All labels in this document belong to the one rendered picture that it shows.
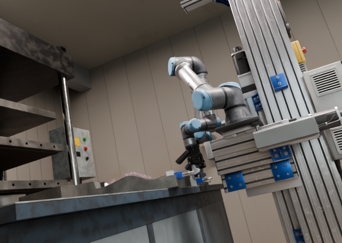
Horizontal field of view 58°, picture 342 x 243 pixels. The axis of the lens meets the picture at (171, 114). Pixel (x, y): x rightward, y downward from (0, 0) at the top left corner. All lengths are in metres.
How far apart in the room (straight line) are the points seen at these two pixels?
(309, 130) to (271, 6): 0.87
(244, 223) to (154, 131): 1.69
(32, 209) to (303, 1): 4.16
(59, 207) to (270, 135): 0.94
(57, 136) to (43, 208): 1.72
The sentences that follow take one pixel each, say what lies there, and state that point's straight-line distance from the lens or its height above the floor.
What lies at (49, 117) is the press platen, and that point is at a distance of 2.33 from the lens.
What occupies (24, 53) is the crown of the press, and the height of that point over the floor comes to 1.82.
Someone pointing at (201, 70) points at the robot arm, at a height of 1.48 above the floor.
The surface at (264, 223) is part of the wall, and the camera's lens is 3.99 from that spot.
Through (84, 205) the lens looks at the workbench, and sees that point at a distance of 0.92.
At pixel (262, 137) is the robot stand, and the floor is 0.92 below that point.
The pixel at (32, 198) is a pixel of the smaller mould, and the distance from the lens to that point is 1.25.
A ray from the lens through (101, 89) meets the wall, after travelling 5.02.
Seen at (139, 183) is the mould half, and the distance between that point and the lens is 1.46.
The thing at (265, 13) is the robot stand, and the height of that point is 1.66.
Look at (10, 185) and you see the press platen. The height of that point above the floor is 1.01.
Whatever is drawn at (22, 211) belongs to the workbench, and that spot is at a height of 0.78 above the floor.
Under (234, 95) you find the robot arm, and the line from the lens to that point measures 1.61.
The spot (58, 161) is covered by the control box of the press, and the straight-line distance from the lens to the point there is 2.46.
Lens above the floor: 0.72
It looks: 16 degrees up
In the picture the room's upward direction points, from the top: 13 degrees counter-clockwise
